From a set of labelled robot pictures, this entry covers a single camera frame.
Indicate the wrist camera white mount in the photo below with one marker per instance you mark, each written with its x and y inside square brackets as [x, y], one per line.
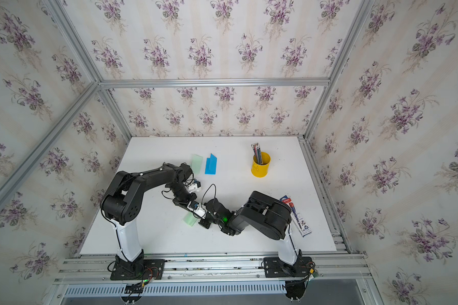
[194, 187]
[197, 209]

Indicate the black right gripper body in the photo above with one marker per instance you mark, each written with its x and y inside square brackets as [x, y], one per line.
[205, 223]

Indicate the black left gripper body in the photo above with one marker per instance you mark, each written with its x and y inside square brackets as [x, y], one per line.
[183, 197]

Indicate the blue square paper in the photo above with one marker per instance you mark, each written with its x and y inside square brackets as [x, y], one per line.
[211, 165]

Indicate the aluminium rail frame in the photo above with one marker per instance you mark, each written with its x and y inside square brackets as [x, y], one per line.
[212, 275]

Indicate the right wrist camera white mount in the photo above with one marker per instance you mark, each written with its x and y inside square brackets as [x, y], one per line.
[197, 209]

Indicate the pen package box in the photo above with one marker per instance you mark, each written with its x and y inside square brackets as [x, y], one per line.
[297, 218]

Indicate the green paper sheet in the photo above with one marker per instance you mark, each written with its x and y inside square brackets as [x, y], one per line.
[190, 219]
[196, 164]

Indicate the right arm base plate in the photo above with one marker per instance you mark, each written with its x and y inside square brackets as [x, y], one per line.
[288, 267]

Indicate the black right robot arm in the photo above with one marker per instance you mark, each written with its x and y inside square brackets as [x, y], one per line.
[270, 216]

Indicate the yellow metal pencil bucket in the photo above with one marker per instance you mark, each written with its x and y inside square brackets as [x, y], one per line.
[261, 170]

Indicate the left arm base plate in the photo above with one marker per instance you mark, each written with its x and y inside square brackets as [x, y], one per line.
[137, 268]

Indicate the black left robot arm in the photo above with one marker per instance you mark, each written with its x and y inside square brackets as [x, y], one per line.
[122, 202]

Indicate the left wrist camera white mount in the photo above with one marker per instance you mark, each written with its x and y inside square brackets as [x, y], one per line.
[194, 187]

